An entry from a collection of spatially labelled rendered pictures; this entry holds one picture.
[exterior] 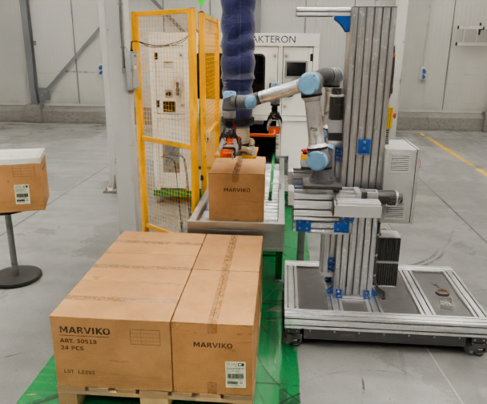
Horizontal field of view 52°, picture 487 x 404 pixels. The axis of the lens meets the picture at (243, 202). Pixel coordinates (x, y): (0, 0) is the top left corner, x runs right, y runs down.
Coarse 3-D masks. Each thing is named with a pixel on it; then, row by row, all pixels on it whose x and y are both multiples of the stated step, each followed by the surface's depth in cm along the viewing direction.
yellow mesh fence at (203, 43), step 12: (204, 24) 440; (216, 24) 536; (204, 36) 442; (216, 36) 539; (204, 48) 444; (216, 48) 537; (204, 60) 446; (216, 60) 543; (204, 72) 449; (216, 72) 546; (204, 84) 452; (216, 84) 550; (204, 96) 455; (216, 96) 558; (204, 108) 458; (216, 108) 562; (204, 120) 461; (216, 120) 558; (204, 132) 465; (216, 132) 562; (204, 144) 468; (216, 144) 566; (204, 156) 471; (204, 168) 475; (204, 180) 478
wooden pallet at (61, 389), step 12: (60, 396) 256; (72, 396) 256; (84, 396) 266; (120, 396) 254; (132, 396) 253; (144, 396) 252; (156, 396) 252; (168, 396) 251; (180, 396) 251; (192, 396) 251; (204, 396) 250; (216, 396) 249; (228, 396) 249; (240, 396) 248; (252, 396) 249
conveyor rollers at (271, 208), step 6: (270, 168) 550; (276, 168) 549; (270, 174) 524; (276, 174) 524; (276, 180) 498; (276, 186) 480; (276, 192) 455; (276, 198) 438; (264, 204) 421; (270, 204) 421; (276, 204) 421; (264, 210) 404; (270, 210) 404; (276, 210) 404; (204, 216) 390; (264, 216) 388; (270, 216) 388; (276, 216) 394; (270, 222) 378; (276, 222) 378
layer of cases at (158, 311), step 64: (128, 256) 314; (192, 256) 315; (256, 256) 316; (64, 320) 243; (128, 320) 241; (192, 320) 240; (256, 320) 278; (64, 384) 254; (128, 384) 251; (192, 384) 248
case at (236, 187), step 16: (224, 160) 395; (240, 160) 396; (256, 160) 396; (208, 176) 357; (224, 176) 356; (240, 176) 355; (256, 176) 355; (208, 192) 361; (224, 192) 360; (240, 192) 359; (256, 192) 358; (224, 208) 363; (240, 208) 362; (256, 208) 362
